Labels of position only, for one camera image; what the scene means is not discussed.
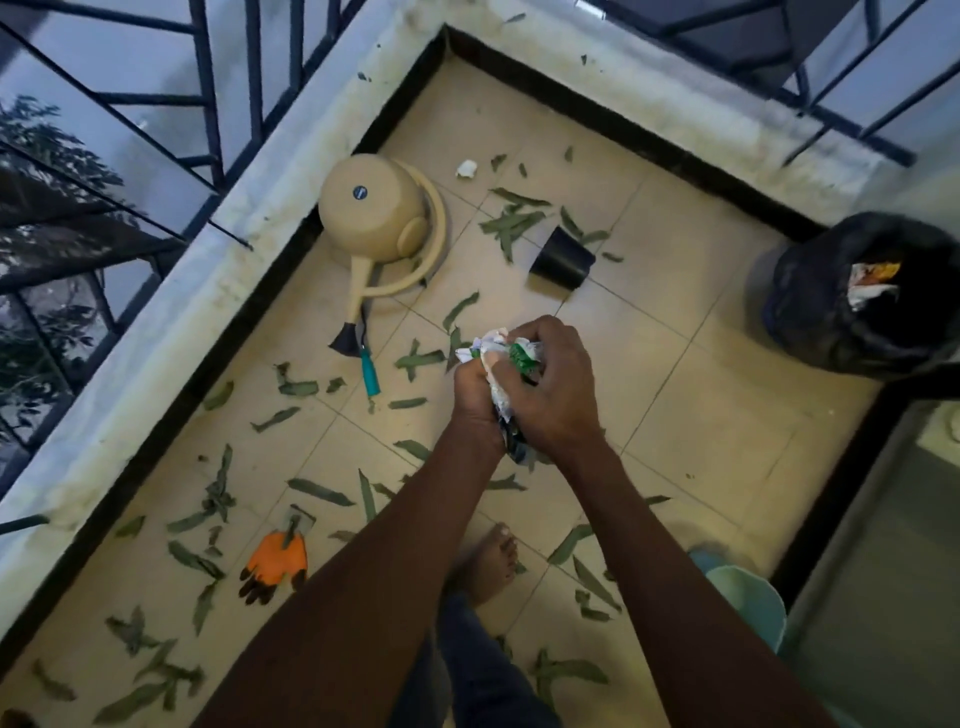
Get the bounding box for person's right forearm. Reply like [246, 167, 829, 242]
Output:
[554, 438, 838, 728]

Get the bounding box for orange black work glove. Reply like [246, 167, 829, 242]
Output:
[238, 528, 310, 607]

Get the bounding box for black metal railing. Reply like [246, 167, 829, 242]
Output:
[0, 0, 960, 538]

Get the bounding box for green trees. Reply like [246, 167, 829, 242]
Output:
[0, 93, 133, 444]

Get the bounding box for person's left forearm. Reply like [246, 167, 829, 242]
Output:
[191, 434, 511, 728]

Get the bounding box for beige plastic watering can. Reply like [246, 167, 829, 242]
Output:
[317, 153, 449, 331]

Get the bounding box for small black plastic pot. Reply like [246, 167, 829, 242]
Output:
[527, 226, 598, 292]

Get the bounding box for teal plastic bucket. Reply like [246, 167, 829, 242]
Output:
[688, 545, 789, 654]

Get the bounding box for person's right hand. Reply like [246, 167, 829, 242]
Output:
[487, 314, 607, 470]

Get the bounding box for person's left foot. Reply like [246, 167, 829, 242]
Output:
[448, 522, 520, 609]

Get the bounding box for person's left hand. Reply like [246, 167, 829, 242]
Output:
[452, 341, 519, 459]

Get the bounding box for green leaves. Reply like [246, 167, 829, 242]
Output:
[29, 11, 673, 725]

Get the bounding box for narrow teal handled trowel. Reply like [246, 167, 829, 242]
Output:
[328, 320, 382, 399]

